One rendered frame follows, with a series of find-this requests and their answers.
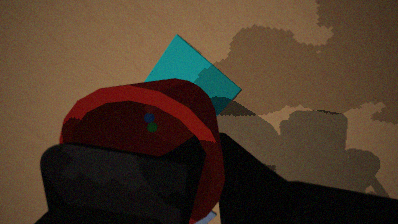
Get red cup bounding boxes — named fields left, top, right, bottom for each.
left=60, top=78, right=225, bottom=224

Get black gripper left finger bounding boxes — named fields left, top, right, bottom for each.
left=40, top=135, right=206, bottom=224

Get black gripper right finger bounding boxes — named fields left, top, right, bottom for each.
left=219, top=133, right=398, bottom=224

